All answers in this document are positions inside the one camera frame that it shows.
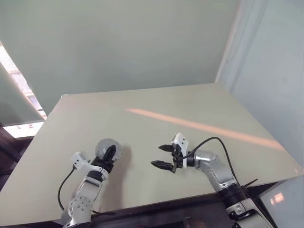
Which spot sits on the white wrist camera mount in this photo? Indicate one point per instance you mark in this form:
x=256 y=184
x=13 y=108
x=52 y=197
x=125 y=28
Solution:
x=80 y=161
x=181 y=142

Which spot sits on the white ledge with bolts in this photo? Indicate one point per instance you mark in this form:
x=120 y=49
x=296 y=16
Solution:
x=23 y=128

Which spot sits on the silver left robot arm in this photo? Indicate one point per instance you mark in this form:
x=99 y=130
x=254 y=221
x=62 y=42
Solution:
x=83 y=199

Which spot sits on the dark toothed gear disc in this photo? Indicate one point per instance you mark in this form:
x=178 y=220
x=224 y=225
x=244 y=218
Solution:
x=104 y=146

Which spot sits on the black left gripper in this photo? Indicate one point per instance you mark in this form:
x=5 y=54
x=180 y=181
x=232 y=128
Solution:
x=103 y=165

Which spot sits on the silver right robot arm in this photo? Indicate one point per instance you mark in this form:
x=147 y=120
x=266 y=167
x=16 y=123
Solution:
x=213 y=166

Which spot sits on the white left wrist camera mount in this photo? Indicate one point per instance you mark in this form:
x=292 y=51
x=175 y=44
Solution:
x=80 y=161

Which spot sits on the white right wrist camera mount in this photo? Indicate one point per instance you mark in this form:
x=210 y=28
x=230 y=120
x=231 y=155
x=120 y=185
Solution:
x=181 y=142

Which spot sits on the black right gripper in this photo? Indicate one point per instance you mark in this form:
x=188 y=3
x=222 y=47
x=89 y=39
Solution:
x=176 y=159

